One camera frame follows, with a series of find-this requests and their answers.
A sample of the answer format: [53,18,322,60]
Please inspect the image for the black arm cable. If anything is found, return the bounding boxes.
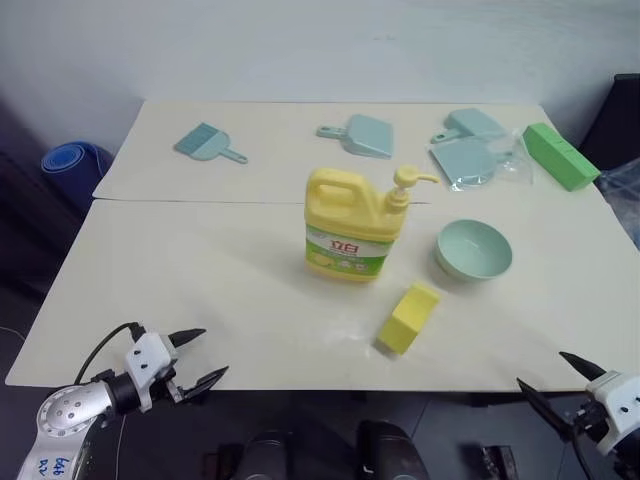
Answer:
[74,322,149,386]
[569,433,601,480]

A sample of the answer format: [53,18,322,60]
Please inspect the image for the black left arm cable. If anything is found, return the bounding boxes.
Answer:
[74,322,149,386]

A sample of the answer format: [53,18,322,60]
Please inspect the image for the black cabinet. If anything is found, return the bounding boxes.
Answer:
[579,73,640,174]

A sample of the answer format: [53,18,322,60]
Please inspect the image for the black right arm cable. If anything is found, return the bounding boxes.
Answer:
[569,433,601,480]

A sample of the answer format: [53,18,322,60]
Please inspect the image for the yellow sponge block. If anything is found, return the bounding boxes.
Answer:
[375,282,442,358]

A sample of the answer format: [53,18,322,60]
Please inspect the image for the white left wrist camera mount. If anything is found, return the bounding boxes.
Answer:
[123,331,180,414]

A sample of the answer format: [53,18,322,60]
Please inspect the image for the green sponge block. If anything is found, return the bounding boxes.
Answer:
[521,122,601,193]

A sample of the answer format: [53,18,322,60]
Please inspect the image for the crumpled clear plastic sheet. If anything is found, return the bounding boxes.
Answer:
[597,159,640,251]

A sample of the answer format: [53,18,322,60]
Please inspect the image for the blue rolled mat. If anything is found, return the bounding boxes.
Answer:
[40,143,115,177]

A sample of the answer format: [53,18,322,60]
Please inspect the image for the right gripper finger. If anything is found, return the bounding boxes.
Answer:
[558,351,607,384]
[516,378,581,442]

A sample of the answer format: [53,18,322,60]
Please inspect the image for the teal dustpan in plastic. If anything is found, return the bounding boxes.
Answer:
[427,127,539,194]

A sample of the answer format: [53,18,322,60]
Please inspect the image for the light green bowl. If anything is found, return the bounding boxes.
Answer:
[432,218,514,284]

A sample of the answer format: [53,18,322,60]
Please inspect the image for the yellow detergent bottle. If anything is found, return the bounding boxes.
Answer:
[303,164,441,285]

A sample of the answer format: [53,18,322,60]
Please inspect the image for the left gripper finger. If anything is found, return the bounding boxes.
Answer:
[180,365,230,401]
[168,328,207,351]

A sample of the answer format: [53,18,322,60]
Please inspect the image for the teal hand brush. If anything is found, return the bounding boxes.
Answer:
[173,122,249,167]

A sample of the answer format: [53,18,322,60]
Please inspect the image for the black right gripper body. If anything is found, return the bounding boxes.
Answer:
[573,389,609,444]

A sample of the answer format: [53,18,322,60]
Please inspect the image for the dark rounded shape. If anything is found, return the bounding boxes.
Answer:
[357,419,426,480]
[239,430,301,480]

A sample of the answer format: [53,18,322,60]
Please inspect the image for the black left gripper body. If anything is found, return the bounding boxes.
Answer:
[160,363,191,405]

